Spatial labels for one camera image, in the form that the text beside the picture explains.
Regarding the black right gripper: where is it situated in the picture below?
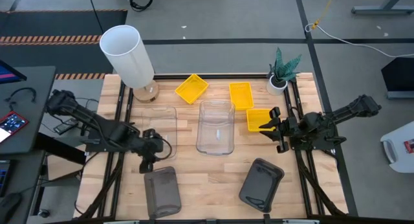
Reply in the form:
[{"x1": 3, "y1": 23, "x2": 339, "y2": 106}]
[{"x1": 258, "y1": 106, "x2": 300, "y2": 154}]

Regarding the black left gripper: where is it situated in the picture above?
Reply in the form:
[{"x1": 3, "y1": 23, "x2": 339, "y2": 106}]
[{"x1": 139, "y1": 128, "x2": 165, "y2": 174}]

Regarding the dark smoked plastic basket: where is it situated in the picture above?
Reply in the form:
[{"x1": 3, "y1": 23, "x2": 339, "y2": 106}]
[
  {"x1": 239, "y1": 157, "x2": 285, "y2": 214},
  {"x1": 144, "y1": 166, "x2": 182, "y2": 219}
]

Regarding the clear plastic basket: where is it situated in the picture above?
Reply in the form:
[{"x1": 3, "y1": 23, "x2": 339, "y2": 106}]
[
  {"x1": 141, "y1": 105, "x2": 178, "y2": 160},
  {"x1": 195, "y1": 99, "x2": 236, "y2": 156}
]

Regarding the yellow mesh plastic basket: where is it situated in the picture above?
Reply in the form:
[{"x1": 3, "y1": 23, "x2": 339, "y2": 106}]
[
  {"x1": 246, "y1": 108, "x2": 276, "y2": 133},
  {"x1": 175, "y1": 73, "x2": 210, "y2": 106},
  {"x1": 228, "y1": 82, "x2": 255, "y2": 111}
]

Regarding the green plant in white pot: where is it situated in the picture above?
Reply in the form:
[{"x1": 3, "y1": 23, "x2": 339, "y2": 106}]
[{"x1": 266, "y1": 47, "x2": 303, "y2": 96}]

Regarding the black smartphone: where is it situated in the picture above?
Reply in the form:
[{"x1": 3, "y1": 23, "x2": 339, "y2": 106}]
[{"x1": 53, "y1": 118, "x2": 79, "y2": 135}]

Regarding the white shade table lamp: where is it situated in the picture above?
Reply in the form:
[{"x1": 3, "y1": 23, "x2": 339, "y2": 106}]
[{"x1": 99, "y1": 25, "x2": 160, "y2": 104}]

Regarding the dark grey desk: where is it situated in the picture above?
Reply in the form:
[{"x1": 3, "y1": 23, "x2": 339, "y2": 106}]
[{"x1": 0, "y1": 65, "x2": 56, "y2": 155}]

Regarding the white plastic stool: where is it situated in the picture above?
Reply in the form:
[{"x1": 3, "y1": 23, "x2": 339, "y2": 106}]
[{"x1": 380, "y1": 120, "x2": 414, "y2": 174}]

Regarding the black box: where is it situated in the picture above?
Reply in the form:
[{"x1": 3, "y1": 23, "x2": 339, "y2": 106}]
[{"x1": 381, "y1": 57, "x2": 414, "y2": 100}]

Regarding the red tablet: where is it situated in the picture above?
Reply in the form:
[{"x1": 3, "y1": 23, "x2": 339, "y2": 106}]
[{"x1": 0, "y1": 111, "x2": 29, "y2": 144}]

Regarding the grey table leg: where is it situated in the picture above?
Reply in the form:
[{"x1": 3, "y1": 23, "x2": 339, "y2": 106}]
[{"x1": 351, "y1": 0, "x2": 414, "y2": 16}]

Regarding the computer monitor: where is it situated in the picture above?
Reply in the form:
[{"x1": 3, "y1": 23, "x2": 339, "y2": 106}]
[{"x1": 0, "y1": 59, "x2": 27, "y2": 85}]

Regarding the black hazard striped floor mat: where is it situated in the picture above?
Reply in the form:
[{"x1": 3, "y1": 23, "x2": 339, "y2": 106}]
[{"x1": 0, "y1": 9, "x2": 129, "y2": 81}]

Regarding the white floor cable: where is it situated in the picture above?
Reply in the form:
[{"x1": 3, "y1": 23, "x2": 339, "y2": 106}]
[{"x1": 304, "y1": 23, "x2": 414, "y2": 58}]

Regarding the yellow rope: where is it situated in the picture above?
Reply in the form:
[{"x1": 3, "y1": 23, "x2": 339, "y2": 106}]
[{"x1": 311, "y1": 0, "x2": 338, "y2": 29}]

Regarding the black cable on desk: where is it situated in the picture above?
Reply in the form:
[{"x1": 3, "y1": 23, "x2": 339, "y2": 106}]
[{"x1": 5, "y1": 87, "x2": 37, "y2": 105}]

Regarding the coiled black cable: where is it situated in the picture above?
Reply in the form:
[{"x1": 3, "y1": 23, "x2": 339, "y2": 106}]
[{"x1": 129, "y1": 0, "x2": 154, "y2": 12}]

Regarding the thin black floor cable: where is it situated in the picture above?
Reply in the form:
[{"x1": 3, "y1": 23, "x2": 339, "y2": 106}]
[{"x1": 86, "y1": 0, "x2": 105, "y2": 34}]

